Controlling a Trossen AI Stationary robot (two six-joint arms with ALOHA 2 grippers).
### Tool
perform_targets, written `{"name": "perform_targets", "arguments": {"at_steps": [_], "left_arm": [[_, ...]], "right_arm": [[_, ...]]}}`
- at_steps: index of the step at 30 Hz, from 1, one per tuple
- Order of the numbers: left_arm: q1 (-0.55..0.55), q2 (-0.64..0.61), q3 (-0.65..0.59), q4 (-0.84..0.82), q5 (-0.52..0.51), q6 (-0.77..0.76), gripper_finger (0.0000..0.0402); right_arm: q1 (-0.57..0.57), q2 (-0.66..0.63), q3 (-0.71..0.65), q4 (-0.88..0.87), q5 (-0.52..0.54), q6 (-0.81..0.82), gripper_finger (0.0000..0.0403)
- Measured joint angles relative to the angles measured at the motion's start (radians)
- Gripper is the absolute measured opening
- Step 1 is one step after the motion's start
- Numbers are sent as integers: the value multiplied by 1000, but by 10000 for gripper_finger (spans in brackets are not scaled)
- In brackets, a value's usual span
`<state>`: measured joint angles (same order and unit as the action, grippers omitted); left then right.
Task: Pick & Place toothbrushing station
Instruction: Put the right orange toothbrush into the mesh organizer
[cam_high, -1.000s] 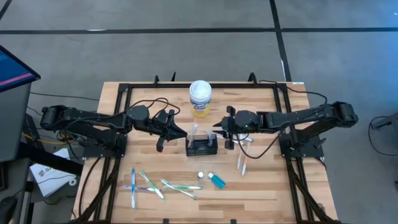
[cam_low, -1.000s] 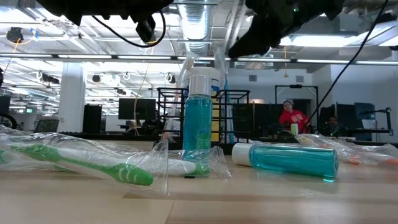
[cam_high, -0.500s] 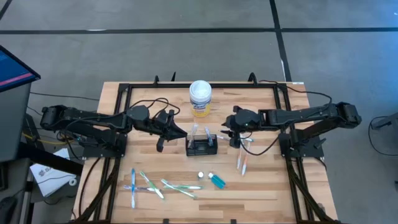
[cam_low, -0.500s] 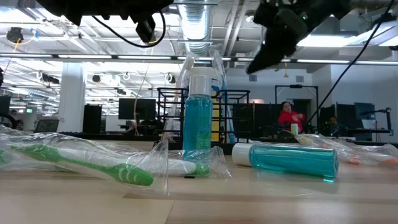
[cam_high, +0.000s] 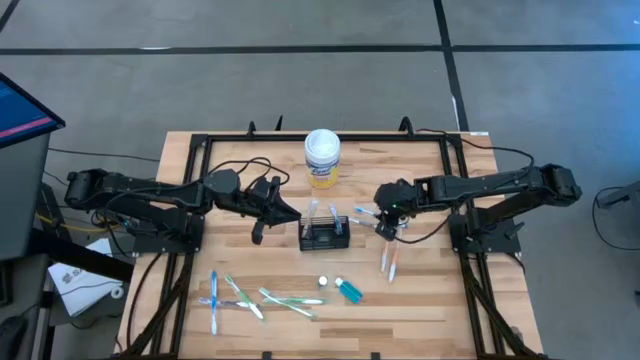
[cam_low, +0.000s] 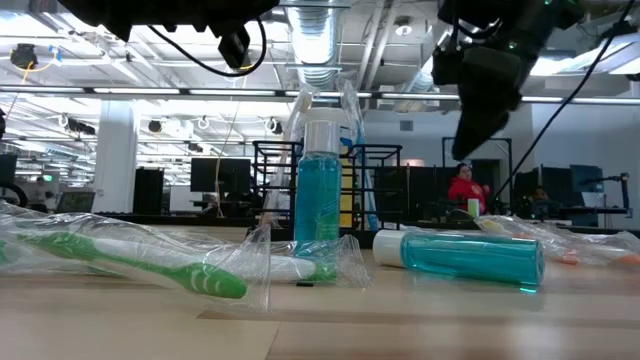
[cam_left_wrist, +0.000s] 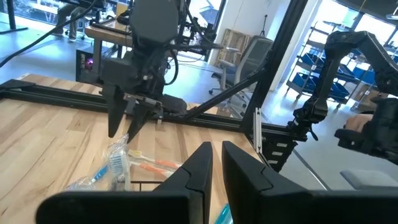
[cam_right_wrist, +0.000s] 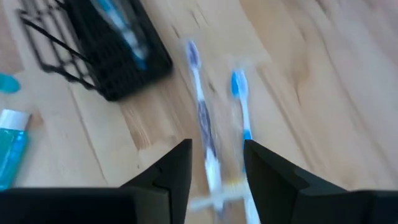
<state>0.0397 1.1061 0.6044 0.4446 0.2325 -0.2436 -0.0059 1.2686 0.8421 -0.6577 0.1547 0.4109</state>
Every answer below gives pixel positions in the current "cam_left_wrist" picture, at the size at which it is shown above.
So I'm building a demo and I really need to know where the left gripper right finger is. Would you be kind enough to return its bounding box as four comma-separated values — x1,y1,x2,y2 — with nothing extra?
222,141,398,224

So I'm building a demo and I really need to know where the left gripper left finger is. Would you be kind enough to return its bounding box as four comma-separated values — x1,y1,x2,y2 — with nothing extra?
35,141,214,224

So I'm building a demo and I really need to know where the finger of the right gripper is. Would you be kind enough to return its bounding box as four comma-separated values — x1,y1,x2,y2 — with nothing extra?
126,103,157,144
101,83,129,139

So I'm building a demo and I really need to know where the teal mouthwash bottle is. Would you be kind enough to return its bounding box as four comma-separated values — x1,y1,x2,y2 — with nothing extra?
213,203,234,224

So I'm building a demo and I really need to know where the orange toothbrush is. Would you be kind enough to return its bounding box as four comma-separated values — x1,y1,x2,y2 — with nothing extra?
127,148,183,170
129,161,177,180

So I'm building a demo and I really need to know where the blue toothbrush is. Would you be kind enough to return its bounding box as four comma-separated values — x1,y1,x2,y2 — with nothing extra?
104,133,133,191
65,164,110,191

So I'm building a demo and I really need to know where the wooden desk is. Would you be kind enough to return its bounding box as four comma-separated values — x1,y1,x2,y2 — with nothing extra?
84,18,134,78

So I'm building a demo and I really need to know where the black computer tower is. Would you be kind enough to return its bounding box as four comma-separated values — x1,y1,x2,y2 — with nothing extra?
75,46,103,85

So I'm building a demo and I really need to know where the black labelled mounting plate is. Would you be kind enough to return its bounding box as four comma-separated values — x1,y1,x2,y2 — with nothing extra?
262,123,308,172

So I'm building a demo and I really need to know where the person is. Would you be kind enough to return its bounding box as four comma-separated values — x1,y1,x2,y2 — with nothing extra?
51,2,86,43

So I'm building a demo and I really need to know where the wooden crate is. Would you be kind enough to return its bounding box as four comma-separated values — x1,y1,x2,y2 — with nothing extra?
216,28,252,68

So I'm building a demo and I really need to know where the grey mesh office chair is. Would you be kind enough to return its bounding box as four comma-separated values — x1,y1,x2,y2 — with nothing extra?
208,35,274,119

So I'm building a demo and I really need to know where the grey seat cushion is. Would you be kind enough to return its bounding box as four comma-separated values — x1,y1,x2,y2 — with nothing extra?
338,169,398,191

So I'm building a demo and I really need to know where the cart with blue bins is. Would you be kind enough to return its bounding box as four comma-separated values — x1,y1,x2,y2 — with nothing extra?
285,20,379,108

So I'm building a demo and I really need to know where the person's hand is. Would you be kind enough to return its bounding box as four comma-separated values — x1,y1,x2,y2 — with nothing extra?
343,113,374,133

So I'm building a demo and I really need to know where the black desk stand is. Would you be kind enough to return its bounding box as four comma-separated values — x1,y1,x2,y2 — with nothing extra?
0,0,29,34

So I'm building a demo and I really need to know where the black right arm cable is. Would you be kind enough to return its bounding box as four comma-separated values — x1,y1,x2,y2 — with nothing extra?
163,49,180,86

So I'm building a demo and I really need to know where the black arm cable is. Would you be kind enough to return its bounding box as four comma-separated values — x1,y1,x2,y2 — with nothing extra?
0,0,100,68
163,49,180,86

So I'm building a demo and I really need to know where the black wire caddy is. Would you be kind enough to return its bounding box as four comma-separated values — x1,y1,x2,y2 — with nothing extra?
130,179,165,192

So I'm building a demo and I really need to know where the silver aluminium bracket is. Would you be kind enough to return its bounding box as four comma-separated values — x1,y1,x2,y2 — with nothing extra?
252,107,264,155

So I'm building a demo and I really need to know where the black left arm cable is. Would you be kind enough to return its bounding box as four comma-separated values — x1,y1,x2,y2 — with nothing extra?
0,0,100,68

